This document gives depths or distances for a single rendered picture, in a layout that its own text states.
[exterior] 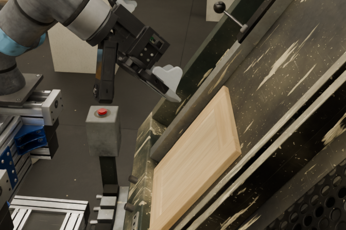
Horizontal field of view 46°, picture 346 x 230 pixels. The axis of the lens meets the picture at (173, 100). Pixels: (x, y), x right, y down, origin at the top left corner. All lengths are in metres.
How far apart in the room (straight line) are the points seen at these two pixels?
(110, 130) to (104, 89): 0.94
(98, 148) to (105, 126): 0.12
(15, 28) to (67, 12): 0.10
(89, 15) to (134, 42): 0.09
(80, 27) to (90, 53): 3.19
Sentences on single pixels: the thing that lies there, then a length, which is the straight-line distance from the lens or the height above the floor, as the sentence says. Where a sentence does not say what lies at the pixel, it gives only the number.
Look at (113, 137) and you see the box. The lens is 1.66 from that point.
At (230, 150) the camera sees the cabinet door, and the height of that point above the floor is 1.22.
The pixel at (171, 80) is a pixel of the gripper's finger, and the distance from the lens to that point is 0.75.
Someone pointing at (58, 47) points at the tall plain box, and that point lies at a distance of 3.95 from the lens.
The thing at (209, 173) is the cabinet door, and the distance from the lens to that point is 1.05.
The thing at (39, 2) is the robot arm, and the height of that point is 1.64.
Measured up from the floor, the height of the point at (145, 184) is 0.90.
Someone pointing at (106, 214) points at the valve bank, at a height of 0.76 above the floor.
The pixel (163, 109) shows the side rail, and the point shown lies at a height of 0.95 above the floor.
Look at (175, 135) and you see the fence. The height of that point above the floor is 1.00.
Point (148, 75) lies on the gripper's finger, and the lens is 0.71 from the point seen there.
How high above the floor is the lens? 1.85
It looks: 32 degrees down
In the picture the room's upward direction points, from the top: straight up
